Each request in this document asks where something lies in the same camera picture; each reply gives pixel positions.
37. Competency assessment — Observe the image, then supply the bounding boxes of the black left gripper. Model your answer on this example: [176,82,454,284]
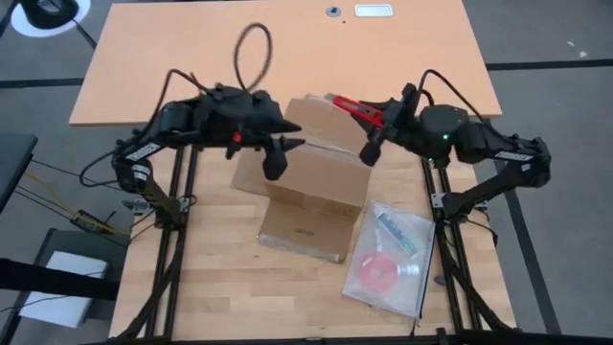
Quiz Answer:
[200,84,307,155]

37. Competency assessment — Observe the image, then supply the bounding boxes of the black power adapter box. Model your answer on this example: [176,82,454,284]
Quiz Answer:
[70,209,117,236]

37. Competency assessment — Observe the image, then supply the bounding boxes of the white round floor disc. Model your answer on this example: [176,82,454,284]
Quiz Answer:
[10,0,92,38]

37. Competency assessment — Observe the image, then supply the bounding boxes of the yellow cable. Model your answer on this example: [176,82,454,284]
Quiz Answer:
[23,170,116,235]

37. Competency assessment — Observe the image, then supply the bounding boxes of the silver round cap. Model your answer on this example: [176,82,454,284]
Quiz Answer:
[397,262,422,280]

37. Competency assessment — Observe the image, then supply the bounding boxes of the white plastic bag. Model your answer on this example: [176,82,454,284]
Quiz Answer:
[341,199,437,320]

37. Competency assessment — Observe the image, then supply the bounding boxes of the red box cutter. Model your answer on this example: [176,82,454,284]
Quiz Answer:
[331,94,385,129]

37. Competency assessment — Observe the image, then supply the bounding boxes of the white desk cable plate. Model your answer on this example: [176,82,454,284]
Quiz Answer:
[353,3,395,18]

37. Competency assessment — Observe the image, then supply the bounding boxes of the green white tube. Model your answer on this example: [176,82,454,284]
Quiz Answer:
[375,211,419,258]

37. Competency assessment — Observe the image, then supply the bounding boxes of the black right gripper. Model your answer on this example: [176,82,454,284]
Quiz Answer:
[352,82,424,146]

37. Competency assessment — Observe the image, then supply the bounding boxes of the black looped cable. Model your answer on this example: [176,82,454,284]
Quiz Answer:
[233,21,274,93]

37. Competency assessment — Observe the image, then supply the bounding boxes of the black cart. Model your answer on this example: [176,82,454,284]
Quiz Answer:
[0,228,130,345]

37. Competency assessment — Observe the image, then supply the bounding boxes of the brown cardboard box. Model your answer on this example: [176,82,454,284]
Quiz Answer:
[230,94,373,264]

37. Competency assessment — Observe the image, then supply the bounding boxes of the tan wooden desk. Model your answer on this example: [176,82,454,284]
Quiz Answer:
[68,0,503,127]

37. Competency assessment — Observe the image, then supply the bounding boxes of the black flat bar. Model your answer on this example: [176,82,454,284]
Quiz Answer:
[0,258,120,302]

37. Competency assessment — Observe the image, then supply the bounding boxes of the black side table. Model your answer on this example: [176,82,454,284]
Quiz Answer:
[0,131,38,215]

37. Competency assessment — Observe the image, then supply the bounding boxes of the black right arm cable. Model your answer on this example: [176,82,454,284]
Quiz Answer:
[418,68,486,125]

